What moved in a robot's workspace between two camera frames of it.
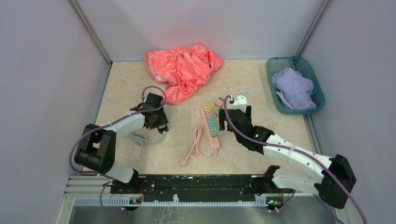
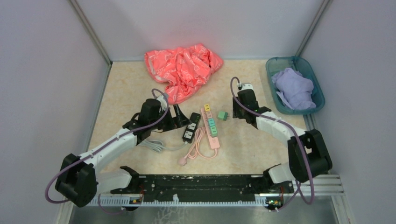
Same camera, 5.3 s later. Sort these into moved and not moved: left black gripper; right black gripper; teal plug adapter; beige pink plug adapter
Moved: left black gripper; right black gripper
Not moved: beige pink plug adapter; teal plug adapter
